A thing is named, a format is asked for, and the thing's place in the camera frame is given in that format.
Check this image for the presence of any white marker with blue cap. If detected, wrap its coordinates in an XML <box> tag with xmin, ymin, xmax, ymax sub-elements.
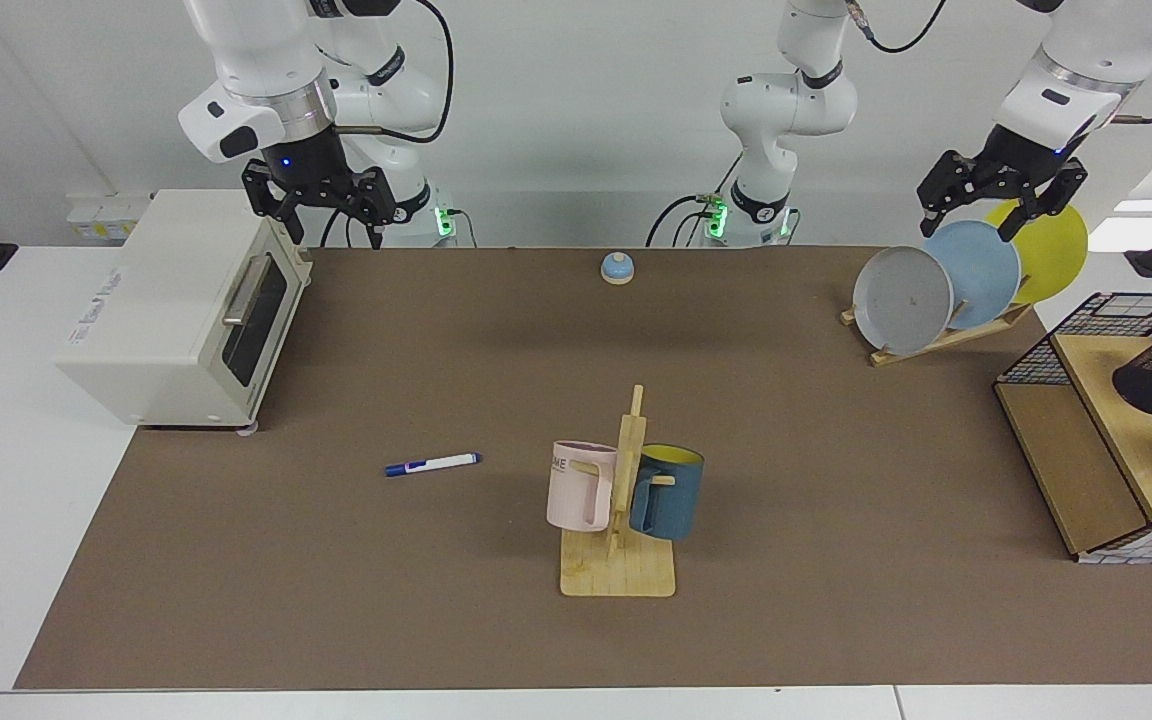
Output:
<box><xmin>384</xmin><ymin>452</ymin><xmax>482</xmax><ymax>478</ymax></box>

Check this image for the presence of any yellow plate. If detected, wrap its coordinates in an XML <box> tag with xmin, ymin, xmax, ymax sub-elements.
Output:
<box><xmin>984</xmin><ymin>196</ymin><xmax>1089</xmax><ymax>306</ymax></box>

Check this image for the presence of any light blue plate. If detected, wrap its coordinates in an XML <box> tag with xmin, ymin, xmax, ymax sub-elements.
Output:
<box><xmin>921</xmin><ymin>220</ymin><xmax>1022</xmax><ymax>331</ymax></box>

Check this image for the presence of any grey plate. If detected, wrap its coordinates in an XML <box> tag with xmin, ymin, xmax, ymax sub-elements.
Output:
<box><xmin>852</xmin><ymin>246</ymin><xmax>955</xmax><ymax>356</ymax></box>

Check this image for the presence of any wooden plate rack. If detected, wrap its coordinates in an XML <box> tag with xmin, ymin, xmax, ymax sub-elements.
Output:
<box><xmin>840</xmin><ymin>300</ymin><xmax>1034</xmax><ymax>368</ymax></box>

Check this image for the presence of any pale toaster oven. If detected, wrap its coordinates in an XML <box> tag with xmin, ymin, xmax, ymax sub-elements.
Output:
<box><xmin>54</xmin><ymin>189</ymin><xmax>314</xmax><ymax>433</ymax></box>

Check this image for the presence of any pink cup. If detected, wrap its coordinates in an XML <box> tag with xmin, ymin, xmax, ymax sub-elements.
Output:
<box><xmin>546</xmin><ymin>440</ymin><xmax>619</xmax><ymax>533</ymax></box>

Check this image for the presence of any brown table cloth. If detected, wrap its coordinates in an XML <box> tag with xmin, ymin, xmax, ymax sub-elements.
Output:
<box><xmin>14</xmin><ymin>247</ymin><xmax>1152</xmax><ymax>691</ymax></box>

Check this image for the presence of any dark blue cup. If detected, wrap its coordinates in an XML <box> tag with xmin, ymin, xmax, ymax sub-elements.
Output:
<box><xmin>628</xmin><ymin>444</ymin><xmax>706</xmax><ymax>543</ymax></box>

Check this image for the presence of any wooden cup stand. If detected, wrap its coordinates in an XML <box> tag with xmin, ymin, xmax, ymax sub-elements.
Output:
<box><xmin>560</xmin><ymin>384</ymin><xmax>678</xmax><ymax>599</ymax></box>

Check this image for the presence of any white wall power socket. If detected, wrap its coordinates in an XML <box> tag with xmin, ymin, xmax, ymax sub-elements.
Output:
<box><xmin>66</xmin><ymin>195</ymin><xmax>152</xmax><ymax>241</ymax></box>

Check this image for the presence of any wire basket with wooden floor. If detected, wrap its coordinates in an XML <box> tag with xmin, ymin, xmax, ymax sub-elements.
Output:
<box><xmin>994</xmin><ymin>292</ymin><xmax>1152</xmax><ymax>566</ymax></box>

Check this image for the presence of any black base cable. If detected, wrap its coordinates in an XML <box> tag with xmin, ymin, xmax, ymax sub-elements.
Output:
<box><xmin>646</xmin><ymin>150</ymin><xmax>742</xmax><ymax>249</ymax></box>

